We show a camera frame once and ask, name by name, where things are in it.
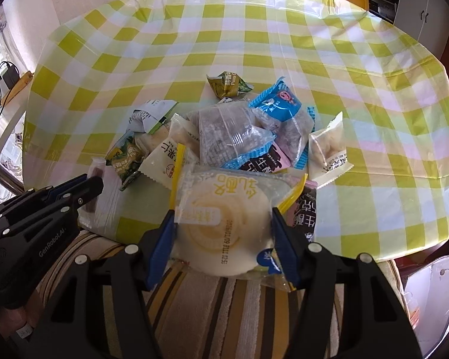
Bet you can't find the round swirl cake packet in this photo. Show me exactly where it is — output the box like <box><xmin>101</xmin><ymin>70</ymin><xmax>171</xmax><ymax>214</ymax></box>
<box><xmin>170</xmin><ymin>144</ymin><xmax>307</xmax><ymax>292</ymax></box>

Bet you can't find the clear white nut packet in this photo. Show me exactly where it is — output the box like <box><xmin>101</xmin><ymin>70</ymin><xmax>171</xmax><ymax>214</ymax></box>
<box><xmin>308</xmin><ymin>112</ymin><xmax>354</xmax><ymax>189</ymax></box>

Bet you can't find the blue cartoon snack packet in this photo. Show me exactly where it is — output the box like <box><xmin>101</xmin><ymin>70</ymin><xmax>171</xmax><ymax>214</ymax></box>
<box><xmin>248</xmin><ymin>77</ymin><xmax>315</xmax><ymax>170</ymax></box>

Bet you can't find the striped sofa cushion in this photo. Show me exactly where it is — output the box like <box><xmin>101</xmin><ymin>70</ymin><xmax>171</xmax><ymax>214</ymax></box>
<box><xmin>25</xmin><ymin>230</ymin><xmax>409</xmax><ymax>358</ymax></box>

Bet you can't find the pink black snack packet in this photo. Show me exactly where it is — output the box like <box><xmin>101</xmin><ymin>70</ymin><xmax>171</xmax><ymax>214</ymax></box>
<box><xmin>239</xmin><ymin>143</ymin><xmax>317</xmax><ymax>241</ymax></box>

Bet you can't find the green garlic pea packet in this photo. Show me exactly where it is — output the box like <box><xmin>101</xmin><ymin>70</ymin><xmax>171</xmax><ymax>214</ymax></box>
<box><xmin>105</xmin><ymin>130</ymin><xmax>148</xmax><ymax>191</ymax></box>

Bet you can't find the white rice cracker packet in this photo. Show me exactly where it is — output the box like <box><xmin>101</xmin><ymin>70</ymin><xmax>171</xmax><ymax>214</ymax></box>
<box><xmin>139</xmin><ymin>113</ymin><xmax>199</xmax><ymax>190</ymax></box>

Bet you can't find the clear packet beige cake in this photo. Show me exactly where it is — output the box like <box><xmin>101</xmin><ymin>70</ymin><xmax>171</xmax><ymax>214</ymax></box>
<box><xmin>134</xmin><ymin>124</ymin><xmax>169</xmax><ymax>156</ymax></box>

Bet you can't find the white green snack packet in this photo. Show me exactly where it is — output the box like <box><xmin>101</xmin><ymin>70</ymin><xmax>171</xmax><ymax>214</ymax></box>
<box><xmin>127</xmin><ymin>100</ymin><xmax>177</xmax><ymax>135</ymax></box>

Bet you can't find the clear packet dark snack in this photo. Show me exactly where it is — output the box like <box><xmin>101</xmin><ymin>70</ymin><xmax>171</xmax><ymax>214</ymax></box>
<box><xmin>187</xmin><ymin>101</ymin><xmax>276</xmax><ymax>169</ymax></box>

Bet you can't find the green yellow checkered tablecloth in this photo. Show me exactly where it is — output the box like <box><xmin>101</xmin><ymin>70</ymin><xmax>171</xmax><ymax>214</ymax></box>
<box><xmin>23</xmin><ymin>0</ymin><xmax>449</xmax><ymax>260</ymax></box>

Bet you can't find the small olive green packet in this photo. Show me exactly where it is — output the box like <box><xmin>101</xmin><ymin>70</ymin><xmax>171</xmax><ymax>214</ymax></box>
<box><xmin>207</xmin><ymin>72</ymin><xmax>254</xmax><ymax>99</ymax></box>

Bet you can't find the white cabinet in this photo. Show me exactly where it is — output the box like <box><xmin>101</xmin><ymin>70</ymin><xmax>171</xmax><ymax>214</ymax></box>
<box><xmin>394</xmin><ymin>0</ymin><xmax>449</xmax><ymax>58</ymax></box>

